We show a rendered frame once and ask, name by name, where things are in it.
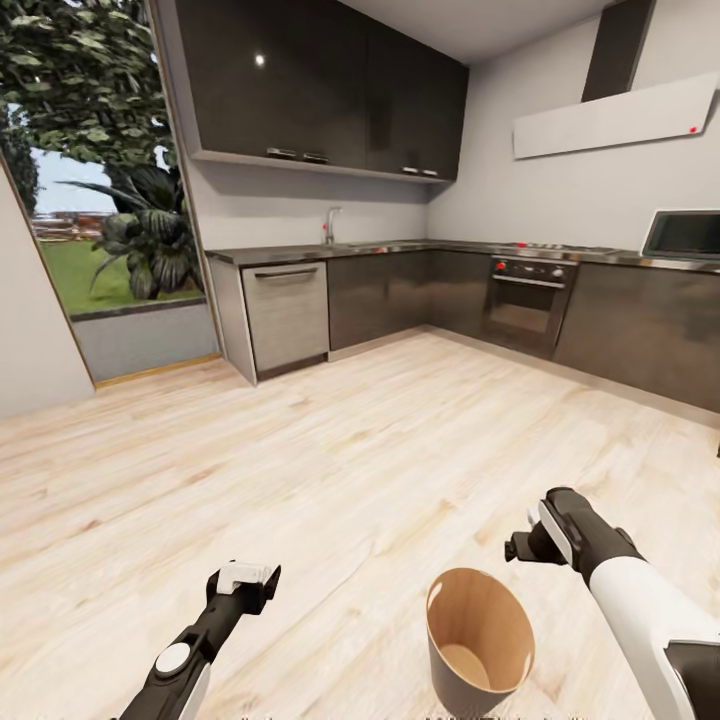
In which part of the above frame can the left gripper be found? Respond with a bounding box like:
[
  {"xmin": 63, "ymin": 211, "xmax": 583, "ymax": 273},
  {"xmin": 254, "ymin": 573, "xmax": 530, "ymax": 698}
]
[{"xmin": 202, "ymin": 565, "xmax": 281, "ymax": 636}]

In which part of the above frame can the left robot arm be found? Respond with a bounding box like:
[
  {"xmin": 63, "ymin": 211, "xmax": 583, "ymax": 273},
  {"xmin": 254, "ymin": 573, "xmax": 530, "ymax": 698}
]
[{"xmin": 118, "ymin": 562, "xmax": 281, "ymax": 720}]

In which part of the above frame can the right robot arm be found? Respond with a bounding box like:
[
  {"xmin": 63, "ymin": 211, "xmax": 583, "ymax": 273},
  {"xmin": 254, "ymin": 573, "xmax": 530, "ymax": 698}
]
[{"xmin": 505, "ymin": 487, "xmax": 720, "ymax": 720}]

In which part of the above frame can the trash can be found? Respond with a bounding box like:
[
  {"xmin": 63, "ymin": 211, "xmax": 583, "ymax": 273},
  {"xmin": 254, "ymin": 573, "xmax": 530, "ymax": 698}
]
[{"xmin": 425, "ymin": 567, "xmax": 536, "ymax": 720}]

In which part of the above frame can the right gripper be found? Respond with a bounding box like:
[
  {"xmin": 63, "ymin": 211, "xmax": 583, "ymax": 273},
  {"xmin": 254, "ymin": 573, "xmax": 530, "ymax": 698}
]
[{"xmin": 505, "ymin": 526, "xmax": 568, "ymax": 564}]

